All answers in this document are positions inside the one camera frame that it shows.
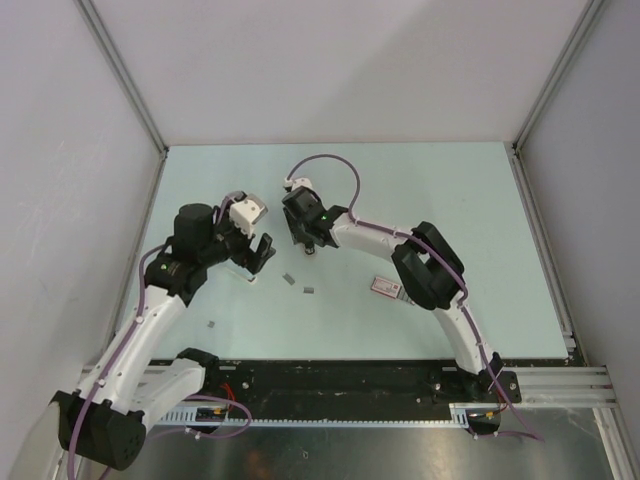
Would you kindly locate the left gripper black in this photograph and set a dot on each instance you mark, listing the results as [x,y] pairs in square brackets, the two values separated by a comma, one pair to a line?
[248,258]

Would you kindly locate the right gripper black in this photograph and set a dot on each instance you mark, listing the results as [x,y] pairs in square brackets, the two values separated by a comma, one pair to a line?
[298,235]

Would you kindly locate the red white staple box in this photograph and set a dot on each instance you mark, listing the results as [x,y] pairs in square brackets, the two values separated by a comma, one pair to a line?
[390,289]

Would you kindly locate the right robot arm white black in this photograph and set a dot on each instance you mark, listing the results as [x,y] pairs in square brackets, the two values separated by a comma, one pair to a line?
[429,271]

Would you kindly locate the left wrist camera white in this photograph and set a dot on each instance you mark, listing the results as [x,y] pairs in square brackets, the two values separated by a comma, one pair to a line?
[245,211]

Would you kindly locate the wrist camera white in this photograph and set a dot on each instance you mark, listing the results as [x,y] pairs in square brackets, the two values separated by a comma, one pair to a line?
[291,184]
[245,211]

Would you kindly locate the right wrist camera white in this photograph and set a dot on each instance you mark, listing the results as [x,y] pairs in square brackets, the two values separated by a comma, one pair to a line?
[291,184]

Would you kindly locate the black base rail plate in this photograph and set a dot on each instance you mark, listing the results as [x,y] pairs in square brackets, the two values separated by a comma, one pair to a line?
[353,391]

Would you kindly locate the aluminium frame rail front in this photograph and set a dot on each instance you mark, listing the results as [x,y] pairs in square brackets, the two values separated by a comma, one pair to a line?
[540,387]

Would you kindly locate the left rear aluminium post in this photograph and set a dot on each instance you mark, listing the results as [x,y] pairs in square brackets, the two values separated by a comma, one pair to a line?
[117,64]

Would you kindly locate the aluminium post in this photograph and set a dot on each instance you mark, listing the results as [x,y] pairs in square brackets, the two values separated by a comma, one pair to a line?
[117,64]
[575,43]

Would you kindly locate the right rear aluminium post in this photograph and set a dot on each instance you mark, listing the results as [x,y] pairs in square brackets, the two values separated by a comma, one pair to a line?
[575,43]

